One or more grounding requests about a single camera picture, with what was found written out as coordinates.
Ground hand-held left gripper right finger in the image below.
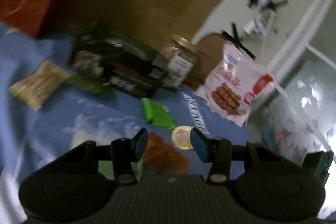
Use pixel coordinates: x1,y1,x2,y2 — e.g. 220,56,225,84
190,127,302,184

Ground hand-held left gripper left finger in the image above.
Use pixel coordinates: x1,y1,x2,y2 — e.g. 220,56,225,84
31,128,149,185

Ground yellow jelly cup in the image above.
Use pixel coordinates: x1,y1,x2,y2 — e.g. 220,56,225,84
171,125,195,150

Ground red-orange snack packet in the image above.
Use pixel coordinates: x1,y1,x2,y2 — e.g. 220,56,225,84
142,132,191,176

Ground small bright green packet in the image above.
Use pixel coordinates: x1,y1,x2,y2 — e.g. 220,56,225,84
141,98,176,130

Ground pale green snack packet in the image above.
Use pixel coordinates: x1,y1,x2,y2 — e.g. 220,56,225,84
98,158,144,181

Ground dark green packet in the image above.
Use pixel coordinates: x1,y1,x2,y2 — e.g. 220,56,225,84
64,74,115,97

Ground clear biscuit packet white bands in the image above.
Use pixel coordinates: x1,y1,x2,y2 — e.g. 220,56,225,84
9,61,72,112

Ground blue printed bedsheet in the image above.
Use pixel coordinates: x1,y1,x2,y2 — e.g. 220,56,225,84
0,22,256,188

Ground pink snack bag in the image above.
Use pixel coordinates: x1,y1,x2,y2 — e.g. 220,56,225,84
196,42,275,127

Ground black rectangular box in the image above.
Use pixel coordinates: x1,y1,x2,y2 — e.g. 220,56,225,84
71,27,169,99

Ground glass jar of nuts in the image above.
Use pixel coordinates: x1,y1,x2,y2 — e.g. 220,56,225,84
160,34,199,88

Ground brown rounded board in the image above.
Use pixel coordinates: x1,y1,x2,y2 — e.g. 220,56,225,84
194,33,232,91

